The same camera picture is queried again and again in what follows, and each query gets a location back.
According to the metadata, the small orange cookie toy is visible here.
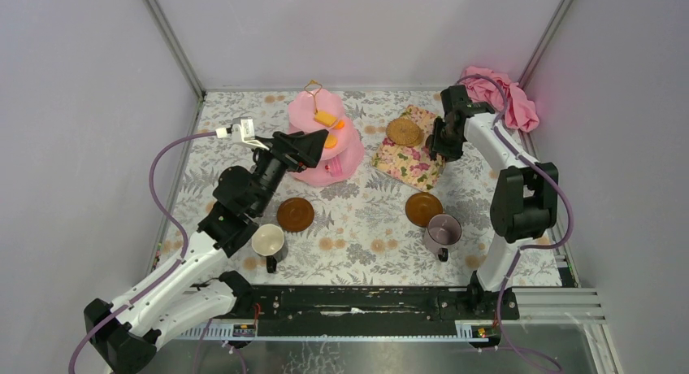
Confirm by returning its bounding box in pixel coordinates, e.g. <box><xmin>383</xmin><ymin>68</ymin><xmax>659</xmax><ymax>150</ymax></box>
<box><xmin>323</xmin><ymin>134</ymin><xmax>338</xmax><ymax>150</ymax></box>

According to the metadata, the pink cake slice toy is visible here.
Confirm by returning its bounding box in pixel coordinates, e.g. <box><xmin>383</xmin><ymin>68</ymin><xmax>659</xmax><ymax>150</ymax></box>
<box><xmin>324</xmin><ymin>159</ymin><xmax>343</xmax><ymax>177</ymax></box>

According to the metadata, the floral rectangular serving tray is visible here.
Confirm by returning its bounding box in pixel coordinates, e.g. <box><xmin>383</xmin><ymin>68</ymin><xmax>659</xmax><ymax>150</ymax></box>
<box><xmin>370</xmin><ymin>105</ymin><xmax>445</xmax><ymax>192</ymax></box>

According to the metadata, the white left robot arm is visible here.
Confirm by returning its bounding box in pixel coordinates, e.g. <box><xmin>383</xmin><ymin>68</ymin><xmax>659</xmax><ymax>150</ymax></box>
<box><xmin>68</xmin><ymin>124</ymin><xmax>328</xmax><ymax>373</ymax></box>

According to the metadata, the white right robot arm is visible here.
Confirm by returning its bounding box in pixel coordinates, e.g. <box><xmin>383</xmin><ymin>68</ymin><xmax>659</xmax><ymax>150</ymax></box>
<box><xmin>425</xmin><ymin>85</ymin><xmax>558</xmax><ymax>319</ymax></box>

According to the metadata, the pink three-tier cake stand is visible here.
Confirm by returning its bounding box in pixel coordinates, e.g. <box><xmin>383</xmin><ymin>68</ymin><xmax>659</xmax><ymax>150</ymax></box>
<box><xmin>288</xmin><ymin>80</ymin><xmax>365</xmax><ymax>187</ymax></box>

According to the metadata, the round woven brown coaster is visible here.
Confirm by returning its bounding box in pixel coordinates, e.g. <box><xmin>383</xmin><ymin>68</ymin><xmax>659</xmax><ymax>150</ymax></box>
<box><xmin>386</xmin><ymin>118</ymin><xmax>424</xmax><ymax>147</ymax></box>

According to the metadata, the brown saucer left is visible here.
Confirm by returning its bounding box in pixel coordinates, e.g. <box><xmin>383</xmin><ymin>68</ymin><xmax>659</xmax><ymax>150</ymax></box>
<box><xmin>276</xmin><ymin>198</ymin><xmax>315</xmax><ymax>233</ymax></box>

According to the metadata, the brown saucer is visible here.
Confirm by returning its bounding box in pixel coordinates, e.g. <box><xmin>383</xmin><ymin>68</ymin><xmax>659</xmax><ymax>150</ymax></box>
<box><xmin>276</xmin><ymin>198</ymin><xmax>315</xmax><ymax>233</ymax></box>
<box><xmin>405</xmin><ymin>192</ymin><xmax>444</xmax><ymax>228</ymax></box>

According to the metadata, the brown saucer right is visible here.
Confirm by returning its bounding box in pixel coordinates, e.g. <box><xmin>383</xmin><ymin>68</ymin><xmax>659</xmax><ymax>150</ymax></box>
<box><xmin>405</xmin><ymin>192</ymin><xmax>444</xmax><ymax>228</ymax></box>

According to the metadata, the crumpled pink cloth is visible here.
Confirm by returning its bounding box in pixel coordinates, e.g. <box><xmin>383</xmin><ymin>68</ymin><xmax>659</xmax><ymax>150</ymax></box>
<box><xmin>461</xmin><ymin>66</ymin><xmax>540</xmax><ymax>133</ymax></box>

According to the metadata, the floral tablecloth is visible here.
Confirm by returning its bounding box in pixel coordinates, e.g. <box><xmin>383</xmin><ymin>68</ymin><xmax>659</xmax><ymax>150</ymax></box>
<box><xmin>152</xmin><ymin>89</ymin><xmax>564</xmax><ymax>288</ymax></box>

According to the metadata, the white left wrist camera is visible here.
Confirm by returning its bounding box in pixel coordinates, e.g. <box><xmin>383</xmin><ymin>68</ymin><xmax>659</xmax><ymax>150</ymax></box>
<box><xmin>214</xmin><ymin>117</ymin><xmax>269</xmax><ymax>150</ymax></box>

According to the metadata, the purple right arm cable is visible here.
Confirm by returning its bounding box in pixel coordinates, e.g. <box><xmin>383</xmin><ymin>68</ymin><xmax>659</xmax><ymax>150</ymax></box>
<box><xmin>456</xmin><ymin>74</ymin><xmax>575</xmax><ymax>374</ymax></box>

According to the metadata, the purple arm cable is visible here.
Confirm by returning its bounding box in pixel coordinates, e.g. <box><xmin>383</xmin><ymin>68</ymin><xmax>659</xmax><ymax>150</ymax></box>
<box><xmin>68</xmin><ymin>132</ymin><xmax>228</xmax><ymax>374</ymax></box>
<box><xmin>456</xmin><ymin>74</ymin><xmax>575</xmax><ymax>374</ymax></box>

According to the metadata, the cream mug black handle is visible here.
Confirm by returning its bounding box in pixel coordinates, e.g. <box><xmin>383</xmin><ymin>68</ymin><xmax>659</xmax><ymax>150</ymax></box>
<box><xmin>250</xmin><ymin>224</ymin><xmax>288</xmax><ymax>274</ymax></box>

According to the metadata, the mauve mug black handle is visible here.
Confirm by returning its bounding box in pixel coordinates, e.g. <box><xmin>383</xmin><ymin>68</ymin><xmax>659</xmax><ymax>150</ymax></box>
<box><xmin>422</xmin><ymin>214</ymin><xmax>462</xmax><ymax>263</ymax></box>

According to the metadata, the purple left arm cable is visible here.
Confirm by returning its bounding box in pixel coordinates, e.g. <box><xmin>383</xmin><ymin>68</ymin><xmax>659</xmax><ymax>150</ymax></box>
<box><xmin>68</xmin><ymin>132</ymin><xmax>228</xmax><ymax>374</ymax></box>

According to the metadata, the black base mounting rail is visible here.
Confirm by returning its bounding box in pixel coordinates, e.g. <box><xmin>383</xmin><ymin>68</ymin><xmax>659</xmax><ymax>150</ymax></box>
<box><xmin>221</xmin><ymin>285</ymin><xmax>520</xmax><ymax>337</ymax></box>

